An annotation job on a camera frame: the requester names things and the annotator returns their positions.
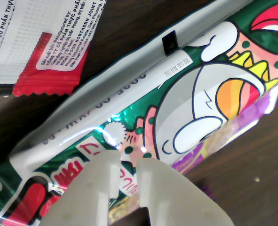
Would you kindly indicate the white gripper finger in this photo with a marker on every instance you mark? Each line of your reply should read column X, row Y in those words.
column 176, row 195
column 87, row 188

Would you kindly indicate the green cartoon snack stick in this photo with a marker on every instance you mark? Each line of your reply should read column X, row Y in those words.
column 176, row 106

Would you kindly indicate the red white candy packet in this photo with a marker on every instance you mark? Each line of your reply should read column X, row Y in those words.
column 56, row 70

